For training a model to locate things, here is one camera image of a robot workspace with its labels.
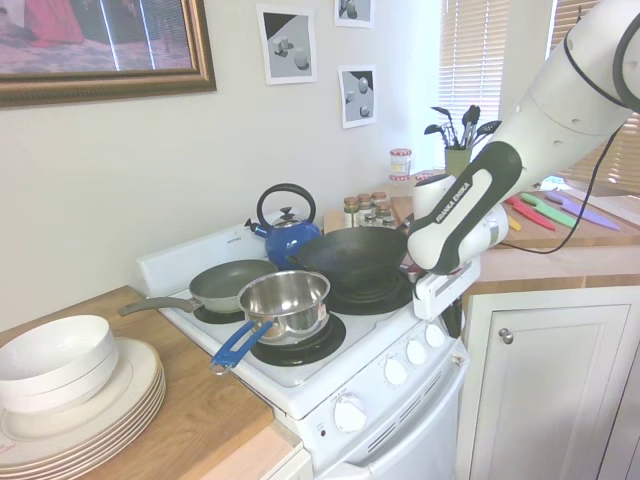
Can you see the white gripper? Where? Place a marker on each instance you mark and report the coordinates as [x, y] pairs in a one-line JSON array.
[[440, 295]]

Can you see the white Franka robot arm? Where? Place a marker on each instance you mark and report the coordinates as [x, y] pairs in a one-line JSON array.
[[550, 115]]

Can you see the white electric stove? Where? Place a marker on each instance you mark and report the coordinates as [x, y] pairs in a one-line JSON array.
[[365, 340]]

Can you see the white burner knob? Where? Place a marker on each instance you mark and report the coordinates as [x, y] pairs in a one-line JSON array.
[[395, 371], [416, 352], [435, 335]]

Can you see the metal cabinet knob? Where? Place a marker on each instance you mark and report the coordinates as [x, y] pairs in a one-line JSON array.
[[506, 335]]

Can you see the black coil burner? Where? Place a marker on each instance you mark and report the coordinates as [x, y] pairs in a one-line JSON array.
[[370, 301], [215, 318], [320, 351]]

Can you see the yellow knife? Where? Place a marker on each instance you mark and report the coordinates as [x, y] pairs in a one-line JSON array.
[[515, 223]]

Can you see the white cabinet with door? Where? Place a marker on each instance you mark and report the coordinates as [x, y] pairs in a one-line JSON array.
[[550, 390]]

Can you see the white oven door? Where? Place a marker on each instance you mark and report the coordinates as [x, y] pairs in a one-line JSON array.
[[425, 440]]

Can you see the red knife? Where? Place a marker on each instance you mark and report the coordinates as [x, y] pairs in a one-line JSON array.
[[530, 214]]

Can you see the small metal lid shaker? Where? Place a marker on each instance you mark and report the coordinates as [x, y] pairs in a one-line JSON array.
[[370, 219]]

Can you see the green knife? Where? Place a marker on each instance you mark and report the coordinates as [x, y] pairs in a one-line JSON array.
[[547, 210]]

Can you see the large white oven knob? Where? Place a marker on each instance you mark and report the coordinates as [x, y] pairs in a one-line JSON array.
[[350, 413]]

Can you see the red white box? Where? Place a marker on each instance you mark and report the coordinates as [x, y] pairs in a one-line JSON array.
[[427, 175]]

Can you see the green utensil holder cup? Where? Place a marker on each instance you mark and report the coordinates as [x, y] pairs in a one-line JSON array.
[[456, 162]]

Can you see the purple knife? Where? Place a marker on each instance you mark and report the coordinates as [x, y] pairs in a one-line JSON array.
[[585, 212]]

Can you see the black kitchen spoon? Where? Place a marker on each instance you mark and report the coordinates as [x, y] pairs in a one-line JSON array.
[[434, 129]]

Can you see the black slotted spoon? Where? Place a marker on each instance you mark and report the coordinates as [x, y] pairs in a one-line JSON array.
[[489, 127]]

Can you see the black kitchen tongs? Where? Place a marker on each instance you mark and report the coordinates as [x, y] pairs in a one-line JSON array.
[[471, 117]]

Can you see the black kitchen spatula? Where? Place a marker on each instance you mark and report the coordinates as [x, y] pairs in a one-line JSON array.
[[442, 112]]

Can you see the grey frying pan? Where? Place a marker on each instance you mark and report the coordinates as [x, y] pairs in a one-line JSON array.
[[225, 285]]

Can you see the grey shapes paper print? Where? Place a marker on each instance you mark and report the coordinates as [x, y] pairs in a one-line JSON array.
[[355, 10], [357, 95]]

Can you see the cream dinner plate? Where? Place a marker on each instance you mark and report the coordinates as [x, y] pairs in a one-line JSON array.
[[155, 411], [155, 405], [135, 380], [155, 399], [155, 387], [155, 393]]

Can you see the large grey shapes print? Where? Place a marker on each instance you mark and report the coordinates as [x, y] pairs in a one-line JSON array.
[[287, 45]]

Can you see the white ceramic bowl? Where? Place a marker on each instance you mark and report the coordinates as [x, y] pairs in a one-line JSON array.
[[50, 345], [75, 395]]

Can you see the gold framed painting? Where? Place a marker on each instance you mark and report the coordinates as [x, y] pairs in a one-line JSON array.
[[100, 35]]

